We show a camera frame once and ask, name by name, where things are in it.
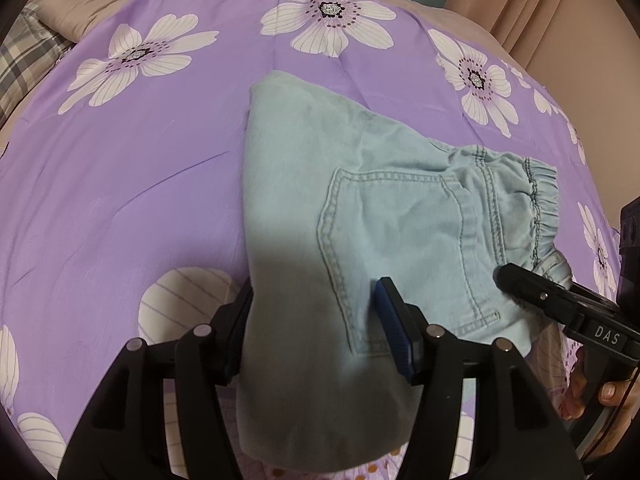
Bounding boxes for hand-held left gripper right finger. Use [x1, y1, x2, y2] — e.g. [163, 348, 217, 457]
[374, 276, 586, 480]

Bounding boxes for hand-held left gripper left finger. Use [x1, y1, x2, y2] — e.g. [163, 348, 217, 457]
[59, 282, 256, 480]

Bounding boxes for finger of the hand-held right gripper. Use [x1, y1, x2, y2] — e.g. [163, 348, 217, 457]
[492, 262, 583, 323]

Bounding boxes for light blue denim pants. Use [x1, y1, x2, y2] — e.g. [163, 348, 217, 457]
[235, 71, 573, 463]

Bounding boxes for person's right hand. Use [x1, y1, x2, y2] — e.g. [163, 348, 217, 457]
[560, 347, 636, 422]

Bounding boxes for purple floral bed sheet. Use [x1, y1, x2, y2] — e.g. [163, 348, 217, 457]
[0, 0, 621, 480]

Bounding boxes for plaid pillow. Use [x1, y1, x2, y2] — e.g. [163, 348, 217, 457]
[0, 2, 75, 130]

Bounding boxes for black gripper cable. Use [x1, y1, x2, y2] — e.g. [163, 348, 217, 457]
[575, 367, 640, 463]

